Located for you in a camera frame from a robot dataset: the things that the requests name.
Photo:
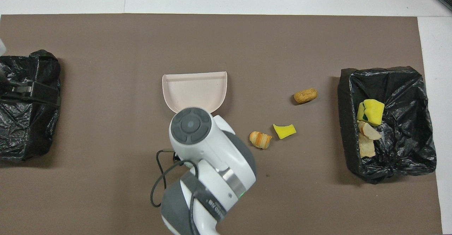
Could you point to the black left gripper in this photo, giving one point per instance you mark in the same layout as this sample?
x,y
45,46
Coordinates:
x,y
17,94

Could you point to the beige plastic dustpan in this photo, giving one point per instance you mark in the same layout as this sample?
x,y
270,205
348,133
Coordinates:
x,y
194,90

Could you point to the oval brown bread roll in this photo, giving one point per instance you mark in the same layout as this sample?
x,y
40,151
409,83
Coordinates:
x,y
305,95

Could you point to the small croissant piece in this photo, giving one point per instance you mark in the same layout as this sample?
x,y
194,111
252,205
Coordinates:
x,y
260,140
370,130
367,148

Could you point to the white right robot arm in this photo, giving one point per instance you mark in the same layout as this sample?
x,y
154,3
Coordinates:
x,y
204,146

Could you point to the black bag lined bin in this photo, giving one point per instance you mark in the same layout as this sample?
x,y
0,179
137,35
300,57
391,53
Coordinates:
x,y
24,132
406,139

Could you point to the brown table mat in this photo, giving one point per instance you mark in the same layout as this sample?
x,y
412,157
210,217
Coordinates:
x,y
212,44

